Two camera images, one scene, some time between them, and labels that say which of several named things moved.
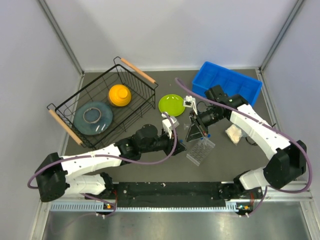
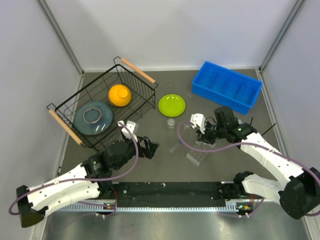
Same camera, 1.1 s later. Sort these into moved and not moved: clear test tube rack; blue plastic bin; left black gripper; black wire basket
Moved: left black gripper
Not moved: black wire basket; clear test tube rack; blue plastic bin
